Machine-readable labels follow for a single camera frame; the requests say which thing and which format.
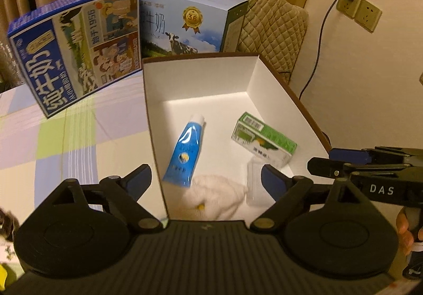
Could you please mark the dark velvet scrunchie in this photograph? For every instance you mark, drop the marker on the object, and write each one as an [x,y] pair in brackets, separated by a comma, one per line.
[8,225]

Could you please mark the brown cardboard shoe box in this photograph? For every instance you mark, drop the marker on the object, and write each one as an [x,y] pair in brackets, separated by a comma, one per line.
[221,88]

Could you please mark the blue toothpaste tube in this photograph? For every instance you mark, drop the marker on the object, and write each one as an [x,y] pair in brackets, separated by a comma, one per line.
[185,153]

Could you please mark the white cloth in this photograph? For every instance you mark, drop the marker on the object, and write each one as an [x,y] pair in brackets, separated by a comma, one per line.
[211,198]

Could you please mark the checkered bed sheet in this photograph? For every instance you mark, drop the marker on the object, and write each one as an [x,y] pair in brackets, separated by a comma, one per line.
[105,134]

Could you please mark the wall power socket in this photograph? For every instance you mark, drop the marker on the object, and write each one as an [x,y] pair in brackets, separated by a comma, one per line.
[362,12]

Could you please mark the dark blue milk carton box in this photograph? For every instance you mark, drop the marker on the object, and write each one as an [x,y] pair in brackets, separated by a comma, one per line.
[69,49]

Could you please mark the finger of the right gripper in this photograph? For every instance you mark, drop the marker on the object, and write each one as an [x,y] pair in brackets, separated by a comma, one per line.
[350,156]
[328,168]

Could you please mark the green white medicine box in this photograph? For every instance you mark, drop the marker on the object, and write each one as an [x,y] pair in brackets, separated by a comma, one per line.
[263,141]

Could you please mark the yellow snack pouch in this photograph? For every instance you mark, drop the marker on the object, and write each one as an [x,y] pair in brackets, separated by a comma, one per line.
[3,277]

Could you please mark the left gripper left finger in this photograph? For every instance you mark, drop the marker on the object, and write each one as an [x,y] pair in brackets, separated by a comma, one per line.
[122,195]

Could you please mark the light blue milk carton box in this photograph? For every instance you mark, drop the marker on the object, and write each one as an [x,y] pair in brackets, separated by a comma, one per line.
[177,27]

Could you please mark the right hand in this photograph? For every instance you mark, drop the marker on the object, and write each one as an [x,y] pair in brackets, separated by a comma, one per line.
[406,238]

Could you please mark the beige quilted chair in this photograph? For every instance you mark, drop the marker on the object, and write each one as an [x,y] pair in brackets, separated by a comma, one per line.
[276,30]

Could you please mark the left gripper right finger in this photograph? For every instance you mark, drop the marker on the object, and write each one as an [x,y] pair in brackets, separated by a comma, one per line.
[290,195]

